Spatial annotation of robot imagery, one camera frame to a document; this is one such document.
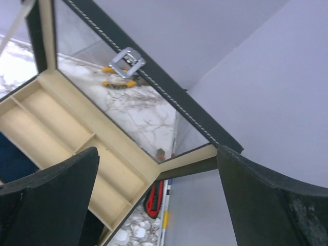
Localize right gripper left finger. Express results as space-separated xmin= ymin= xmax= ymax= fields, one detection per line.
xmin=1 ymin=147 xmax=99 ymax=245

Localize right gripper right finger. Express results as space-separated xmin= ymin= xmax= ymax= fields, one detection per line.
xmin=217 ymin=146 xmax=327 ymax=245

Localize black compartment box with lid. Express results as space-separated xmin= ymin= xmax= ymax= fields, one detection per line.
xmin=1 ymin=1 xmax=243 ymax=245

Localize rolled navy blue cloth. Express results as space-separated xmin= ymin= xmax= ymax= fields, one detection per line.
xmin=0 ymin=133 xmax=38 ymax=183

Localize yellow handled pliers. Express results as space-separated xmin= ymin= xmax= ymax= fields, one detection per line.
xmin=101 ymin=67 xmax=149 ymax=90

